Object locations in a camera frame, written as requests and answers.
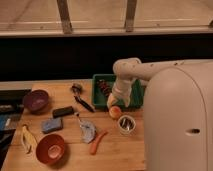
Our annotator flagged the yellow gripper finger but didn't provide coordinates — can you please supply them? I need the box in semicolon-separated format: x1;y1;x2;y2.
107;94;118;109

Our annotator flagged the black rectangular block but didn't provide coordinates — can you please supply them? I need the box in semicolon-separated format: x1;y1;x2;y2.
52;106;74;118

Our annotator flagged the red yellow apple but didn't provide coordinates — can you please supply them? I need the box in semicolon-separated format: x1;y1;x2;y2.
109;106;122;120

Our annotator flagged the dark grape bunch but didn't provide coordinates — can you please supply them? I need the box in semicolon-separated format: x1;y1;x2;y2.
97;79;111;98

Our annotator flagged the green plastic tray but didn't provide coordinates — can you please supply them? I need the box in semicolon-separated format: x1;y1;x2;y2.
91;74;144;110

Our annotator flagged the blue sponge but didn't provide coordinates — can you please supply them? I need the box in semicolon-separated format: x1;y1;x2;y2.
41;118;63;134

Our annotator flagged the orange carrot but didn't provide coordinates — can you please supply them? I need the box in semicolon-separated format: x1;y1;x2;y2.
89;131;108;155

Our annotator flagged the black marker pen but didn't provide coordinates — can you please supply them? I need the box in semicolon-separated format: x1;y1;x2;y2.
74;96;95;113

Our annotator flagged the purple bowl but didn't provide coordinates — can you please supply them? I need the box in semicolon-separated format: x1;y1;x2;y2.
23;89;49;112

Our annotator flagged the red bowl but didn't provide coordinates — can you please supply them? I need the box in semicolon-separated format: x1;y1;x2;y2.
36;134;65;165

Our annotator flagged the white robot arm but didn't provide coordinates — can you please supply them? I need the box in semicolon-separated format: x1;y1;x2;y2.
107;58;213;171

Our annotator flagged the white cup with cutlery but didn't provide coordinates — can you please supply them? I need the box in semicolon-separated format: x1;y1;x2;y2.
118;115;136;135

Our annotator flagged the yellow banana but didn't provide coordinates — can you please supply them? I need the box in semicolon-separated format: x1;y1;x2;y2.
21;124;37;154

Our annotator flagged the small dark metal object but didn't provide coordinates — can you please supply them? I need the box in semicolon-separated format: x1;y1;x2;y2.
71;83;83;93

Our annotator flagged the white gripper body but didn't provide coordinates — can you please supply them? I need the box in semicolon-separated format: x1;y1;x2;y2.
112;79;133;107

